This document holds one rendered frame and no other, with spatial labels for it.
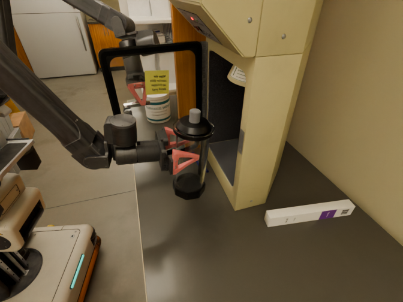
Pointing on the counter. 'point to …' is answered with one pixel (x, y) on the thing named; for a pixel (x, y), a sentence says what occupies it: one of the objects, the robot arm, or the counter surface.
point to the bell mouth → (237, 76)
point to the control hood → (228, 21)
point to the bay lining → (223, 100)
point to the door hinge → (204, 76)
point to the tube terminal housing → (268, 95)
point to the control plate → (198, 24)
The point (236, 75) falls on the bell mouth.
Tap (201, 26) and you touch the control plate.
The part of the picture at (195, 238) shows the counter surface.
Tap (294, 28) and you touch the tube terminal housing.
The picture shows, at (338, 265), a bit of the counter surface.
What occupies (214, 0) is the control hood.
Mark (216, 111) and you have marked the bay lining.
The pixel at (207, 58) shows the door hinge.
